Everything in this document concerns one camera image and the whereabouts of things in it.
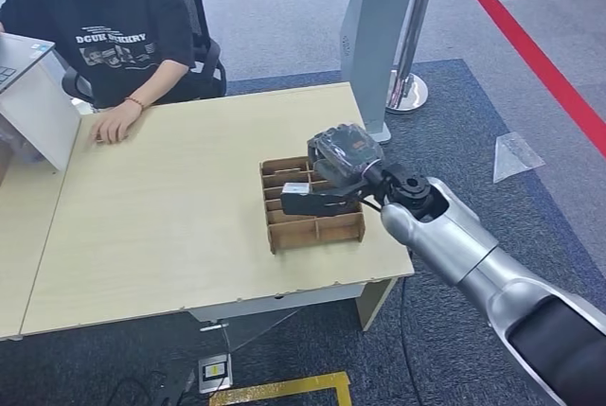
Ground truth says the silver floor socket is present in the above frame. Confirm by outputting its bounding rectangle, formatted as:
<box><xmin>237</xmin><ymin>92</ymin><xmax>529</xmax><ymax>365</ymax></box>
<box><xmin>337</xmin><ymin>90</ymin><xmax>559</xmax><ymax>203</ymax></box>
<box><xmin>198</xmin><ymin>353</ymin><xmax>234</xmax><ymax>397</ymax></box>

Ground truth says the clear plastic sheet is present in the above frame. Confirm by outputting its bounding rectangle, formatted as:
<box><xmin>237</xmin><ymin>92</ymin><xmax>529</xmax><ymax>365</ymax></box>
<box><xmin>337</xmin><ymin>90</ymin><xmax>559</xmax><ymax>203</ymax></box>
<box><xmin>492</xmin><ymin>132</ymin><xmax>546</xmax><ymax>185</ymax></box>

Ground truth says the black floor cable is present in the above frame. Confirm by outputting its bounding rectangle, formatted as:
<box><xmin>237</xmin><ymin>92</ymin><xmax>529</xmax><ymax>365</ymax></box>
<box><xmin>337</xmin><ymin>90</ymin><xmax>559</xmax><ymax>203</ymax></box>
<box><xmin>104</xmin><ymin>370</ymin><xmax>195</xmax><ymax>406</ymax></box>

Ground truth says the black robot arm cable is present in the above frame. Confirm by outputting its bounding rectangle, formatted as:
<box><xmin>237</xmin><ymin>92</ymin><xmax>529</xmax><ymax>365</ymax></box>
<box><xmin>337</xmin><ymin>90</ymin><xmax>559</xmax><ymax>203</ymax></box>
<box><xmin>399</xmin><ymin>252</ymin><xmax>425</xmax><ymax>406</ymax></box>

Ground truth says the black office chair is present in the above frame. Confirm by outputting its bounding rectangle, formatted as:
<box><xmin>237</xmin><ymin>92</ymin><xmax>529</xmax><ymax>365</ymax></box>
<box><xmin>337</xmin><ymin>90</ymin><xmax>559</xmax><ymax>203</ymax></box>
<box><xmin>61</xmin><ymin>0</ymin><xmax>228</xmax><ymax>104</ymax></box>

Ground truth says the brown wooden card organizer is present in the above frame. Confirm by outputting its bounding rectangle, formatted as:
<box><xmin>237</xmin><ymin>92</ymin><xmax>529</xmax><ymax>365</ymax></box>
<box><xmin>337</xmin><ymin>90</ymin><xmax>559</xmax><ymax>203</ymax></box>
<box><xmin>259</xmin><ymin>155</ymin><xmax>367</xmax><ymax>256</ymax></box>

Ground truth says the grey kiosk stand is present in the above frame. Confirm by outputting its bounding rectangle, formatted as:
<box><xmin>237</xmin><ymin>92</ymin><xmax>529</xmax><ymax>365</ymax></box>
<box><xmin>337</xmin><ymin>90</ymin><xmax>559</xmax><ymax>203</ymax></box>
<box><xmin>339</xmin><ymin>0</ymin><xmax>442</xmax><ymax>145</ymax></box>

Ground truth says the wooden desk leg panel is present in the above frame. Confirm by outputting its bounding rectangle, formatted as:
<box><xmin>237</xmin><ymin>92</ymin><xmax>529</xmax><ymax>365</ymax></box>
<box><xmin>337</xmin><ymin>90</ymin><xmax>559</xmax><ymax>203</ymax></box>
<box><xmin>355</xmin><ymin>278</ymin><xmax>397</xmax><ymax>333</ymax></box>

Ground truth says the white desk frame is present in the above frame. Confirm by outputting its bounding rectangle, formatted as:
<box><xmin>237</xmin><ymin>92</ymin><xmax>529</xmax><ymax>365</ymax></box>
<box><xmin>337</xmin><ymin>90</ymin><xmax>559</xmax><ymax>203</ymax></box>
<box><xmin>188</xmin><ymin>284</ymin><xmax>368</xmax><ymax>325</ymax></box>

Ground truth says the red barrier belt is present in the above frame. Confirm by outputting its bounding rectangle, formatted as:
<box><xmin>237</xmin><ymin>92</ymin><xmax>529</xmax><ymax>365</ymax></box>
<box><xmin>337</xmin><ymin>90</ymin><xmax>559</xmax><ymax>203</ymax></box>
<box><xmin>442</xmin><ymin>0</ymin><xmax>606</xmax><ymax>160</ymax></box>

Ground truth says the silver laptop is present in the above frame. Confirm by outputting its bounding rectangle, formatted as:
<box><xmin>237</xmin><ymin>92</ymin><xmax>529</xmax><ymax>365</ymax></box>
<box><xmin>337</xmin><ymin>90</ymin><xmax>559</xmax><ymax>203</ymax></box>
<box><xmin>0</xmin><ymin>33</ymin><xmax>57</xmax><ymax>95</ymax></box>

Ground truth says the dark carpet mat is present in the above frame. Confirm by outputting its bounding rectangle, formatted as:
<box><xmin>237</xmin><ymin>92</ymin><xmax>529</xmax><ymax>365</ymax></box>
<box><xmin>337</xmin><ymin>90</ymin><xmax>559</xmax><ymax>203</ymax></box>
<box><xmin>0</xmin><ymin>58</ymin><xmax>606</xmax><ymax>406</ymax></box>

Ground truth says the person's left hand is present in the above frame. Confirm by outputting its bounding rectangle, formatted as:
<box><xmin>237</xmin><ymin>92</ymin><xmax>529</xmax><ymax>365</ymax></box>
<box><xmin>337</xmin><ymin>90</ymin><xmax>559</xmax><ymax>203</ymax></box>
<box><xmin>88</xmin><ymin>99</ymin><xmax>143</xmax><ymax>146</ymax></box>

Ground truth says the chrome stanchion post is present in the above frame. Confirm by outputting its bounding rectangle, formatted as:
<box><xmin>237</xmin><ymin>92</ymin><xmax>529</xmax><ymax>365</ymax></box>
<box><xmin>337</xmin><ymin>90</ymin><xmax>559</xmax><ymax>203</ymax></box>
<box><xmin>385</xmin><ymin>0</ymin><xmax>442</xmax><ymax>115</ymax></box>

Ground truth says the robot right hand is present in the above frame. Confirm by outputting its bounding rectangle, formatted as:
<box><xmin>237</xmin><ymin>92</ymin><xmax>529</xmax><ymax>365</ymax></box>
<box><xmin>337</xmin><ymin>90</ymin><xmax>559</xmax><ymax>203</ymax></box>
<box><xmin>280</xmin><ymin>123</ymin><xmax>386</xmax><ymax>219</ymax></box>

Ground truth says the person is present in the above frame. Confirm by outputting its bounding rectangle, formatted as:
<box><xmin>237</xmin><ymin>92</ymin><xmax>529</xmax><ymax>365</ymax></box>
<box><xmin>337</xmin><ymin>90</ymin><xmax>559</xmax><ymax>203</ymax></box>
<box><xmin>0</xmin><ymin>0</ymin><xmax>195</xmax><ymax>146</ymax></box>

